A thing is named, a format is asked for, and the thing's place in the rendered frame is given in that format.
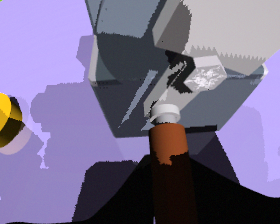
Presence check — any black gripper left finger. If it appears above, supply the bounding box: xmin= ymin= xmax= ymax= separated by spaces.
xmin=59 ymin=153 xmax=155 ymax=224

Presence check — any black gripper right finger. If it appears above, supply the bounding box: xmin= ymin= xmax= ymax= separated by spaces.
xmin=189 ymin=159 xmax=280 ymax=224

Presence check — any yellow short cylinder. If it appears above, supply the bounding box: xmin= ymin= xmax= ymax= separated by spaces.
xmin=0 ymin=93 xmax=23 ymax=148

